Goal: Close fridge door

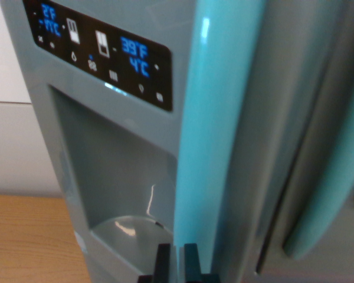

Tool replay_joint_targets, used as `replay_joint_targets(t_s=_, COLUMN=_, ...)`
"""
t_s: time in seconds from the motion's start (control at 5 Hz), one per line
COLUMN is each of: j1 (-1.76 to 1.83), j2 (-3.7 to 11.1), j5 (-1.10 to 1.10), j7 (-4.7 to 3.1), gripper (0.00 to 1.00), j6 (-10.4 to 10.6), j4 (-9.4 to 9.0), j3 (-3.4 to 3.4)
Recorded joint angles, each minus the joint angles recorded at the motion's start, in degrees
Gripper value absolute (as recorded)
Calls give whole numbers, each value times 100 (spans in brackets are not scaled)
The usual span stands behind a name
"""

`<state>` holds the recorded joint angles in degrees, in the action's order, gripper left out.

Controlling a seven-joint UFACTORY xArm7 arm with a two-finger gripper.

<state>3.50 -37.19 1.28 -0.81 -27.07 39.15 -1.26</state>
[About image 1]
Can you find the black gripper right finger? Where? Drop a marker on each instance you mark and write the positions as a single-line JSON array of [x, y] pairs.
[[192, 265]]

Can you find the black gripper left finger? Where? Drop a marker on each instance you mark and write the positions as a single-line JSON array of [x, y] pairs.
[[163, 265]]

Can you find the grey fridge door with dispenser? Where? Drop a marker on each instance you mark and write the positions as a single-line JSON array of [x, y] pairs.
[[112, 141]]

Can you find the grey fridge door with magnets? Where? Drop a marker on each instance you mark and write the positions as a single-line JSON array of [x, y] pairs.
[[336, 259]]

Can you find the light grey hinge cap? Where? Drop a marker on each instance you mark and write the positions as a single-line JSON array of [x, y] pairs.
[[80, 241]]

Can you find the black temperature display panel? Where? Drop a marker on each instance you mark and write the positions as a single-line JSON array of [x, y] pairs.
[[112, 50]]

